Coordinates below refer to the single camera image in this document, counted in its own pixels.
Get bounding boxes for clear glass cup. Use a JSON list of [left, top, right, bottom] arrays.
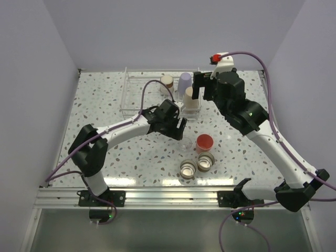
[[177, 136, 194, 152]]

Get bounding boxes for lavender plastic cup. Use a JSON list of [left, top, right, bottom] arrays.
[[177, 72, 192, 96]]

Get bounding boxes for beige plastic cup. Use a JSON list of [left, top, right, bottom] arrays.
[[183, 87, 198, 114]]

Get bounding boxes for red plastic cup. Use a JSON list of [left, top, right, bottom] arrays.
[[196, 134, 214, 154]]

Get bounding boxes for steel cup brown band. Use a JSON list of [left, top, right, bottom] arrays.
[[160, 75, 174, 95]]

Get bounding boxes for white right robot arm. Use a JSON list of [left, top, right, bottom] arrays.
[[192, 69, 330, 212]]

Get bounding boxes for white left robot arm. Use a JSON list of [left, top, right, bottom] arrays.
[[68, 99, 187, 206]]

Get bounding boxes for steel cup middle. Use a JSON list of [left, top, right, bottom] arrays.
[[180, 159, 197, 179]]

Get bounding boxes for steel cup right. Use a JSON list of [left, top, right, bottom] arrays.
[[197, 152, 215, 172]]

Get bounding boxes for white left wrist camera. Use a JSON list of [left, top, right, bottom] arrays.
[[175, 101, 185, 111]]

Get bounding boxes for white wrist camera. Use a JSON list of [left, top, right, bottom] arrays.
[[210, 52, 235, 79], [175, 101, 185, 111]]

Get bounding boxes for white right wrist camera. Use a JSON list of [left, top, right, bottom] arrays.
[[210, 52, 235, 79]]

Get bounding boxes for white wire dish rack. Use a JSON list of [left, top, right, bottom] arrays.
[[120, 68, 195, 119]]

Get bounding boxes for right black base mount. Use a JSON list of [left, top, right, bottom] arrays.
[[217, 191, 257, 224]]

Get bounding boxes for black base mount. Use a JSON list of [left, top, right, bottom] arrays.
[[77, 190, 126, 225], [217, 191, 257, 224]]

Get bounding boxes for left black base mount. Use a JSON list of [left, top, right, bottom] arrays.
[[77, 190, 126, 225]]

